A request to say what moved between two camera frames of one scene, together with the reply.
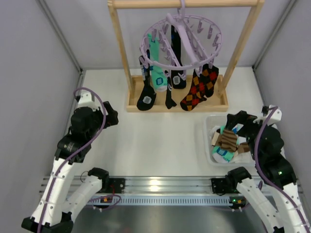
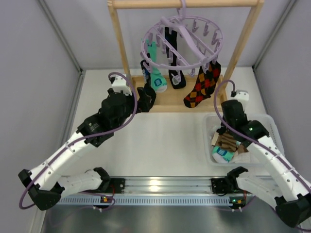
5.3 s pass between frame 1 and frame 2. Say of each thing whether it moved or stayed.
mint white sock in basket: stayed
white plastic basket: stayed
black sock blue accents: moved
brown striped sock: stayed
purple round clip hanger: stayed
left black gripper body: moved
